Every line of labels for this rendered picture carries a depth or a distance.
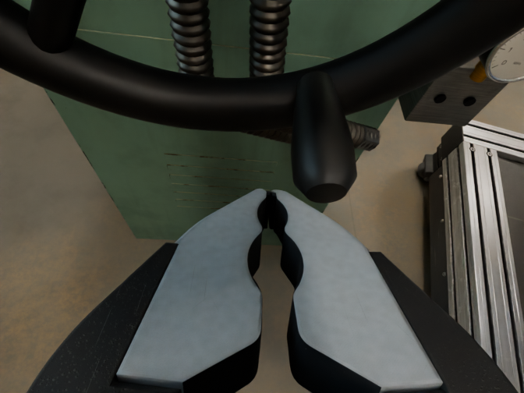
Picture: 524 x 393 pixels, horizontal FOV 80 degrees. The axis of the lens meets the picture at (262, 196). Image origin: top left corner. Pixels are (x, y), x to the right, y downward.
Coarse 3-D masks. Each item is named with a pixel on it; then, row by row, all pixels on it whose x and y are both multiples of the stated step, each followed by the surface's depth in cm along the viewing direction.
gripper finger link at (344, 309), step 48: (288, 240) 10; (336, 240) 10; (336, 288) 8; (384, 288) 8; (288, 336) 8; (336, 336) 7; (384, 336) 7; (336, 384) 7; (384, 384) 6; (432, 384) 6
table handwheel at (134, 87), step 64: (0, 0) 12; (64, 0) 12; (448, 0) 12; (512, 0) 11; (0, 64) 13; (64, 64) 14; (128, 64) 15; (320, 64) 16; (384, 64) 14; (448, 64) 13; (192, 128) 17; (256, 128) 17
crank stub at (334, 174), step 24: (312, 72) 14; (312, 96) 13; (336, 96) 13; (312, 120) 12; (336, 120) 12; (312, 144) 11; (336, 144) 11; (312, 168) 11; (336, 168) 11; (312, 192) 12; (336, 192) 11
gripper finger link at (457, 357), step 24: (384, 264) 9; (408, 288) 8; (408, 312) 7; (432, 312) 8; (432, 336) 7; (456, 336) 7; (432, 360) 6; (456, 360) 6; (480, 360) 7; (456, 384) 6; (480, 384) 6; (504, 384) 6
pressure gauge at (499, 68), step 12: (516, 36) 25; (492, 48) 27; (504, 48) 26; (516, 48) 26; (480, 60) 29; (492, 60) 27; (504, 60) 27; (516, 60) 27; (480, 72) 31; (492, 72) 29; (504, 72) 29; (516, 72) 28
